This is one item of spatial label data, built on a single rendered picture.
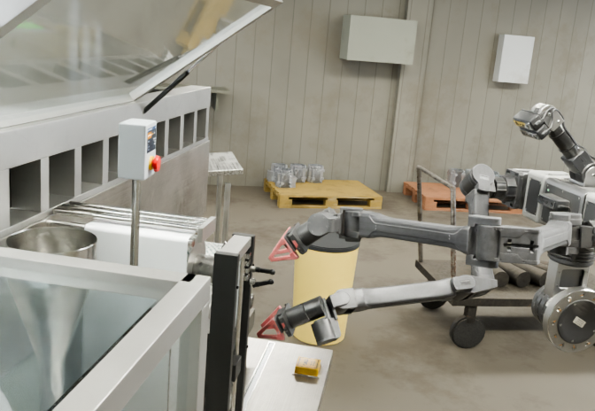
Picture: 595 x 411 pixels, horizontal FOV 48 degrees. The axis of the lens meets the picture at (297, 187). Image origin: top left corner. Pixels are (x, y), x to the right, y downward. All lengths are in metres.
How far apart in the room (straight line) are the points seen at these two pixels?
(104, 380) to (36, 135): 1.00
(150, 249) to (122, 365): 0.91
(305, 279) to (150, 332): 3.51
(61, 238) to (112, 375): 0.66
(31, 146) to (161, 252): 0.35
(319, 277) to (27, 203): 2.74
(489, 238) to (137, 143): 0.75
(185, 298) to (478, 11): 8.39
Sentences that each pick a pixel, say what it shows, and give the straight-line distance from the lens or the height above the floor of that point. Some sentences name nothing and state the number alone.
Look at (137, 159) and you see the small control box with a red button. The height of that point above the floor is 1.65.
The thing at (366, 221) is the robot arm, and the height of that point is 1.45.
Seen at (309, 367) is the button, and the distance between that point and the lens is 2.06.
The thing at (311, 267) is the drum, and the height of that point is 0.51.
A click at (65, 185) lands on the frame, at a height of 1.48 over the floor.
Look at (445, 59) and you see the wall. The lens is 8.82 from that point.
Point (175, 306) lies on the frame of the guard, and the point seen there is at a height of 1.60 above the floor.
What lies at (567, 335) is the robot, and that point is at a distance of 2.16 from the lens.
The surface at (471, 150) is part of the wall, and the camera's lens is 9.14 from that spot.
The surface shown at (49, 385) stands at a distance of 0.61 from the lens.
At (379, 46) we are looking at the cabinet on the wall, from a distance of 8.13.
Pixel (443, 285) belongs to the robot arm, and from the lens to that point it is 2.01.
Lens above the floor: 1.88
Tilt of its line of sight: 13 degrees down
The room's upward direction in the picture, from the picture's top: 5 degrees clockwise
